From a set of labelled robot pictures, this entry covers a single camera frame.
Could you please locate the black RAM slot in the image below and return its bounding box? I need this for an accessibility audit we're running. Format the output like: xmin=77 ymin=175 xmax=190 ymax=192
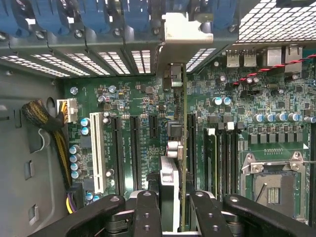
xmin=218 ymin=128 xmax=228 ymax=196
xmin=227 ymin=128 xmax=238 ymax=196

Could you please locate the long black expansion slot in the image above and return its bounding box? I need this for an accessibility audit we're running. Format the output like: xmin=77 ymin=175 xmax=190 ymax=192
xmin=111 ymin=116 xmax=125 ymax=196
xmin=129 ymin=115 xmax=143 ymax=192
xmin=187 ymin=113 xmax=198 ymax=180

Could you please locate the white expansion slot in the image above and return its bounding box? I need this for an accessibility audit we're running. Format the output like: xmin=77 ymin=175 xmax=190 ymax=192
xmin=89 ymin=112 xmax=105 ymax=195

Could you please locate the short black expansion slot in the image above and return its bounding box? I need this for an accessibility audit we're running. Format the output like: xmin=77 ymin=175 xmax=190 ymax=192
xmin=148 ymin=114 xmax=159 ymax=139

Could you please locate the metal CPU socket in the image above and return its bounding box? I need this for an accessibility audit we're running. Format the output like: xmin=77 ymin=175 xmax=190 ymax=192
xmin=240 ymin=151 xmax=310 ymax=223

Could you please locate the thin metal locking lever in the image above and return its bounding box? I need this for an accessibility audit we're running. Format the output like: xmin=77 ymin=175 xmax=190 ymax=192
xmin=251 ymin=159 xmax=316 ymax=165

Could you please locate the green motherboard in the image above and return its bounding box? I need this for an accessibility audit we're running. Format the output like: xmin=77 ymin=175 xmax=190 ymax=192
xmin=63 ymin=46 xmax=316 ymax=228

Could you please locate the white power connector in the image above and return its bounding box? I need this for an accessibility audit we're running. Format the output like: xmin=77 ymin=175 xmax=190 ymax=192
xmin=56 ymin=98 xmax=78 ymax=124

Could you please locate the grey perforated PC case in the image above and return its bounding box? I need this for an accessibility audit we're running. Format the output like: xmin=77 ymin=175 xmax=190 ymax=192
xmin=0 ymin=0 xmax=316 ymax=237

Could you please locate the silver USB port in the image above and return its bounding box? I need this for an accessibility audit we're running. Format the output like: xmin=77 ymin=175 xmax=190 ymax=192
xmin=243 ymin=49 xmax=258 ymax=68
xmin=225 ymin=49 xmax=240 ymax=68

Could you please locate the silver ethernet port block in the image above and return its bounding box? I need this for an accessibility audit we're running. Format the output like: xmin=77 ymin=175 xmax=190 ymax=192
xmin=284 ymin=45 xmax=303 ymax=73

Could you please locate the blue card retention clip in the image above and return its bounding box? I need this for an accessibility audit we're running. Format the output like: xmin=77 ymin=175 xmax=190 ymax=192
xmin=0 ymin=0 xmax=28 ymax=38
xmin=211 ymin=0 xmax=239 ymax=31
xmin=78 ymin=0 xmax=112 ymax=35
xmin=31 ymin=0 xmax=73 ymax=36
xmin=122 ymin=0 xmax=152 ymax=28

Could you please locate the black connector with purple yellow wires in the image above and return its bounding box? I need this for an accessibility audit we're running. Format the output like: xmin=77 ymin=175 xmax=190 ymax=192
xmin=65 ymin=183 xmax=85 ymax=214

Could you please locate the black yellow braided power cable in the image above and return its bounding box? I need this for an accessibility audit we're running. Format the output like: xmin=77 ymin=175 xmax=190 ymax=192
xmin=21 ymin=98 xmax=75 ymax=191

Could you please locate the red black twisted wire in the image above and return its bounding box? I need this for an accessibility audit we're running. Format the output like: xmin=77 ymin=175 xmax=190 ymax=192
xmin=232 ymin=53 xmax=316 ymax=86

